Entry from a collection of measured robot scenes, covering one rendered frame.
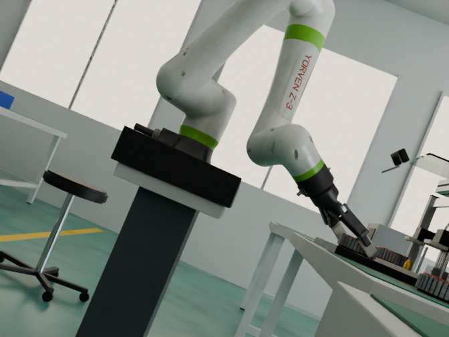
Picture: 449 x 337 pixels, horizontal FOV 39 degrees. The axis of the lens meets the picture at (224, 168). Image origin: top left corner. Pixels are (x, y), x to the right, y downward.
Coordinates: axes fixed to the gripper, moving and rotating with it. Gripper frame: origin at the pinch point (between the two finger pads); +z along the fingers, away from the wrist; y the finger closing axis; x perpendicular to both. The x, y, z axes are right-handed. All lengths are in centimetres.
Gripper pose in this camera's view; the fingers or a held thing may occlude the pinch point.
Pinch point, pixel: (357, 245)
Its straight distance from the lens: 177.4
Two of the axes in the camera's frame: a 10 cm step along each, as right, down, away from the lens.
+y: 3.4, 1.0, -9.4
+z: 5.5, 7.9, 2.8
